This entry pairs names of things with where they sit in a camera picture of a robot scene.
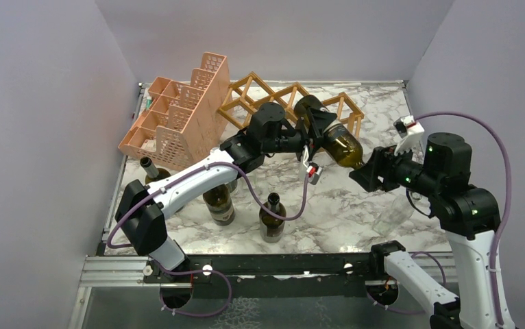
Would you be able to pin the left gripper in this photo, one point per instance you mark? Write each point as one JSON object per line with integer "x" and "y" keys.
{"x": 310, "y": 142}

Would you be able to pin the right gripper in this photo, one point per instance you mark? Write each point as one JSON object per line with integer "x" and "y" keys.
{"x": 380, "y": 163}

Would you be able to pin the dark green embossed wine bottle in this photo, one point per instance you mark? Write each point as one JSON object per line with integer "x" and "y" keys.
{"x": 342, "y": 146}

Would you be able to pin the wooden wine rack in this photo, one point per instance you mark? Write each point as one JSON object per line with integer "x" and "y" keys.
{"x": 246, "y": 95}

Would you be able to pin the green Primitivo wine bottle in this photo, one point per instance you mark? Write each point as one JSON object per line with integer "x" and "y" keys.
{"x": 272, "y": 228}

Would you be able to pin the clear glass bottle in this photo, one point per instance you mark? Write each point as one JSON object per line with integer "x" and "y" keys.
{"x": 393, "y": 216}

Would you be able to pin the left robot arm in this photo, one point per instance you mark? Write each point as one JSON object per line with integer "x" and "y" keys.
{"x": 144, "y": 208}

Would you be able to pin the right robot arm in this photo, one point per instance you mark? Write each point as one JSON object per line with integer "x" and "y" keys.
{"x": 470, "y": 218}

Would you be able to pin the green bottle white label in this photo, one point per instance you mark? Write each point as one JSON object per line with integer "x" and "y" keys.
{"x": 219, "y": 203}

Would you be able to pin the pink plastic organizer rack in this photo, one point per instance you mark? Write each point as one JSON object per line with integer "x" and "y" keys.
{"x": 181, "y": 125}

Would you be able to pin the green bottle far left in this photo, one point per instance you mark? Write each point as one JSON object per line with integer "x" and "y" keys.
{"x": 153, "y": 173}

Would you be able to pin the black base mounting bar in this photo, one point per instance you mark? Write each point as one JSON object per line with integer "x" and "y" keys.
{"x": 213, "y": 276}

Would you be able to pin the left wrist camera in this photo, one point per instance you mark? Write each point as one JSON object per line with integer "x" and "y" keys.
{"x": 308, "y": 169}

